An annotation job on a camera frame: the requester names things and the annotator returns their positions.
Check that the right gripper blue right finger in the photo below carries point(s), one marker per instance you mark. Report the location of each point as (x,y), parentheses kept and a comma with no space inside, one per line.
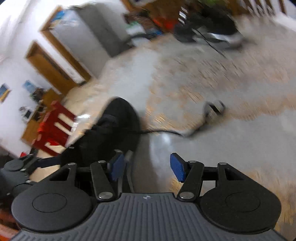
(179,167)

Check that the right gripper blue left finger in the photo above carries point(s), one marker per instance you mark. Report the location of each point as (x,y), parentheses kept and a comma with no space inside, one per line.
(117,166)

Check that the black sneaker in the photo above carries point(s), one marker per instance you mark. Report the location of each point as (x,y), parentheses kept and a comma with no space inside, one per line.
(115,130)
(211,27)

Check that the black shoelace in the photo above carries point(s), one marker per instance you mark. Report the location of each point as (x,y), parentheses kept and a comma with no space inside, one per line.
(212,112)

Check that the floral lace tablecloth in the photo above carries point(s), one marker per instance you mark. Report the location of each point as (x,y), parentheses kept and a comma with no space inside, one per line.
(256,83)

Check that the red wooden chair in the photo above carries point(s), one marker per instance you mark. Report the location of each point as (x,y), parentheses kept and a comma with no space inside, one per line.
(48,132)

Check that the white microwave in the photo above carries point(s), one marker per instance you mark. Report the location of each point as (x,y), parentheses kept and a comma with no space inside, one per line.
(26,113)

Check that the wooden sideboard cabinet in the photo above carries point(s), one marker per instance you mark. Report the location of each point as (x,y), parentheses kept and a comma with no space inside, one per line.
(43,107)

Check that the blue water dispenser bottle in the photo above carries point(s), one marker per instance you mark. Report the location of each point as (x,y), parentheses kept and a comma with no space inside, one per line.
(29,86)

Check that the silver refrigerator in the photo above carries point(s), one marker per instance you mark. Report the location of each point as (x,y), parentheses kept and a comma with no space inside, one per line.
(93,33)

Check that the white green box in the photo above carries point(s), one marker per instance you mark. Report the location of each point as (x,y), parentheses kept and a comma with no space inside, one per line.
(135,30)

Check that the black bicycle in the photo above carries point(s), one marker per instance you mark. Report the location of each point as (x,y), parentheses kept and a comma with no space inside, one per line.
(158,17)

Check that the framed wall picture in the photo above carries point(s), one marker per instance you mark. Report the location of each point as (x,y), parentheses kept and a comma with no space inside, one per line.
(4,92)

